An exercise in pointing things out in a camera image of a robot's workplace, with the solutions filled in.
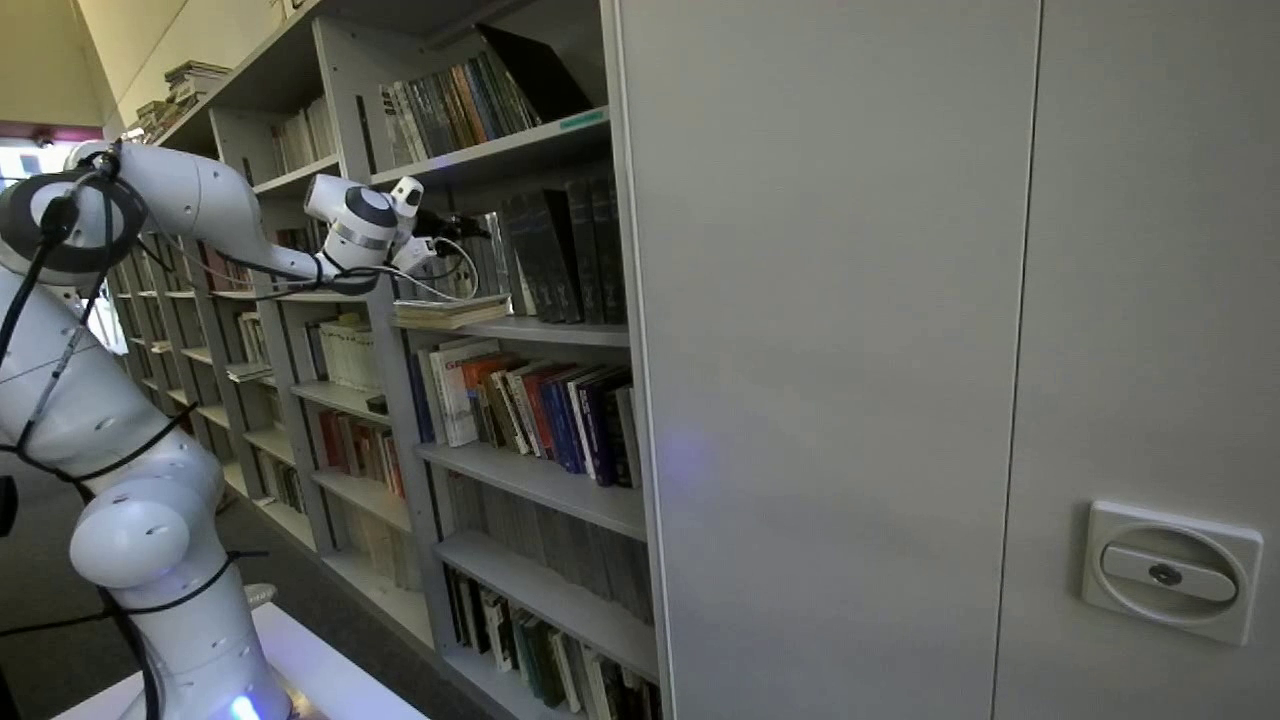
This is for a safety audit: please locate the flat-lying cream book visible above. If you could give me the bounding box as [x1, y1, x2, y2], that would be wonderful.
[391, 309, 517, 335]

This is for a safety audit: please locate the grey cabinet turn handle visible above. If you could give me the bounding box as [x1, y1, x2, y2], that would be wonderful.
[1077, 495, 1267, 651]

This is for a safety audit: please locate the slim blue book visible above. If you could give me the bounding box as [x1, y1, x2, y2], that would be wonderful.
[541, 374, 592, 480]

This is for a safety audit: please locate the flat-lying grey book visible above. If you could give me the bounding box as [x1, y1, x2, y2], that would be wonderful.
[391, 291, 517, 319]

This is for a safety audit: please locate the cream patterned spine book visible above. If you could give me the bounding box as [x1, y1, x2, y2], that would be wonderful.
[416, 234, 473, 301]

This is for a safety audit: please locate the white book dark lettering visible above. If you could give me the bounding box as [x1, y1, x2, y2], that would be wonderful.
[430, 339, 487, 453]

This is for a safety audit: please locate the cardboard box stack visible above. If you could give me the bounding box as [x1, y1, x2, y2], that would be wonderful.
[132, 54, 240, 134]

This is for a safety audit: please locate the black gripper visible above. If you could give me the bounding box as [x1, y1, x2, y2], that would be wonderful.
[413, 204, 497, 246]

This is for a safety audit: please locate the slim red book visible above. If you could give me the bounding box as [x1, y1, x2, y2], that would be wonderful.
[517, 362, 555, 464]

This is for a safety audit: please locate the grey metal bookshelf unit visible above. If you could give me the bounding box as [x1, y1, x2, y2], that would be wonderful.
[198, 74, 445, 657]
[314, 0, 670, 720]
[104, 116, 294, 537]

